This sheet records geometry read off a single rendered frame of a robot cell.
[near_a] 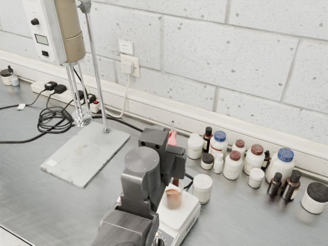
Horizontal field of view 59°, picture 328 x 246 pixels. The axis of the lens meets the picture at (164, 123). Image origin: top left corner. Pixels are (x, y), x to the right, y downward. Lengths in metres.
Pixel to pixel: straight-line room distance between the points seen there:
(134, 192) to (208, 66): 0.67
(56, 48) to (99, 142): 0.46
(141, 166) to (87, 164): 0.64
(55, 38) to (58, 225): 0.54
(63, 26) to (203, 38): 0.44
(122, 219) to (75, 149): 0.70
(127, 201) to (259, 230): 0.54
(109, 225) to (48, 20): 0.54
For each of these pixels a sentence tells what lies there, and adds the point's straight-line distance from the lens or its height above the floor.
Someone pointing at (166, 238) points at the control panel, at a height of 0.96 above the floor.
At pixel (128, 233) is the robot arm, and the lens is 0.45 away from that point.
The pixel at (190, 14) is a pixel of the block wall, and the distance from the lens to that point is 1.00.
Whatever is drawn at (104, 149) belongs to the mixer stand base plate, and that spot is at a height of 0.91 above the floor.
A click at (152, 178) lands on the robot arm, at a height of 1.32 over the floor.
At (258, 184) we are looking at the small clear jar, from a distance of 1.02.
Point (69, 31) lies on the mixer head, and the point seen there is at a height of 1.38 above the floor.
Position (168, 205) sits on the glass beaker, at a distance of 0.81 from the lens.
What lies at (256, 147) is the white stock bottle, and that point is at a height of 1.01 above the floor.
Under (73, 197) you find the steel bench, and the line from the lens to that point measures 1.01.
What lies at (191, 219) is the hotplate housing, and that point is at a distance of 0.85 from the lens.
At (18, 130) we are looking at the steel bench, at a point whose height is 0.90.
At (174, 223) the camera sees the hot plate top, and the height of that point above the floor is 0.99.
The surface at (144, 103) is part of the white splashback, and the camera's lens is 1.21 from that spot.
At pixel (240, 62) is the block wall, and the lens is 1.00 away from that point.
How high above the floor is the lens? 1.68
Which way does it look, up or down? 39 degrees down
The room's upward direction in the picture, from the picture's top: straight up
